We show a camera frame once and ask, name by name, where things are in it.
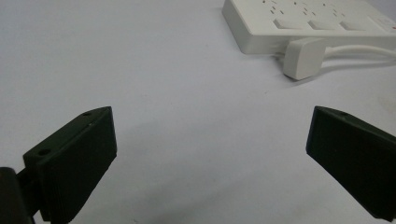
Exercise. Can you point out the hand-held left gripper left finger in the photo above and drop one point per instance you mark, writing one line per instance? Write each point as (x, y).
(74, 161)

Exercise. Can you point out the white plug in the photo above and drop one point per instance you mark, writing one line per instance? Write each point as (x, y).
(303, 58)

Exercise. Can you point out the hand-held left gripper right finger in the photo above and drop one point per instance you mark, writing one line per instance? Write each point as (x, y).
(355, 155)

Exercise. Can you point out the white power strip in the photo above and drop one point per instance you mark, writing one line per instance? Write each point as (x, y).
(299, 21)

